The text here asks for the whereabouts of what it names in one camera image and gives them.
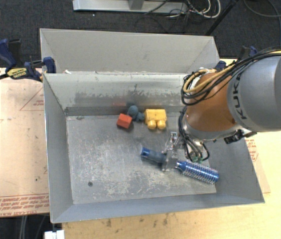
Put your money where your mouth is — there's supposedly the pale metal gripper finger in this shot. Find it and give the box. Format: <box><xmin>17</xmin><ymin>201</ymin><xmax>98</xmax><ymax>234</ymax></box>
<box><xmin>160</xmin><ymin>152</ymin><xmax>179</xmax><ymax>172</ymax></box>
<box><xmin>164</xmin><ymin>131</ymin><xmax>181</xmax><ymax>156</ymax></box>

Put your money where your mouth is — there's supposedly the blue hairbrush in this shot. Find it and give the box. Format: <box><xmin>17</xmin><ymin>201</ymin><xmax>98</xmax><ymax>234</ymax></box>
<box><xmin>140</xmin><ymin>147</ymin><xmax>220</xmax><ymax>185</ymax></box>

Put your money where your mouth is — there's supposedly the yellow toy block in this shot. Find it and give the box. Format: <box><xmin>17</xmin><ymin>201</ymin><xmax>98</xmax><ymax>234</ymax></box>
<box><xmin>143</xmin><ymin>109</ymin><xmax>168</xmax><ymax>131</ymax></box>

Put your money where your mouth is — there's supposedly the dark blue-grey toy figure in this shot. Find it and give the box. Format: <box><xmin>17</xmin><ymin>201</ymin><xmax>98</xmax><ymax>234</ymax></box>
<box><xmin>127</xmin><ymin>105</ymin><xmax>145</xmax><ymax>122</ymax></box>

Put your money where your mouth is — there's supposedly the red toy block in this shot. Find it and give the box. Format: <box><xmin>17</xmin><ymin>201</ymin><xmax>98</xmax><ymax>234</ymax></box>
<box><xmin>116</xmin><ymin>113</ymin><xmax>134</xmax><ymax>130</ymax></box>

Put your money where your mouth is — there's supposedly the grey metal bin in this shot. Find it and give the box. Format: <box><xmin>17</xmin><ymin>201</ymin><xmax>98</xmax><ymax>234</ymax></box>
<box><xmin>39</xmin><ymin>28</ymin><xmax>266</xmax><ymax>224</ymax></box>

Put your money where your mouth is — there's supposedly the black cylinder on white bracket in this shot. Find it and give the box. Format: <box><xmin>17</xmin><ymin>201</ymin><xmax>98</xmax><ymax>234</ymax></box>
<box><xmin>223</xmin><ymin>128</ymin><xmax>257</xmax><ymax>145</ymax></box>

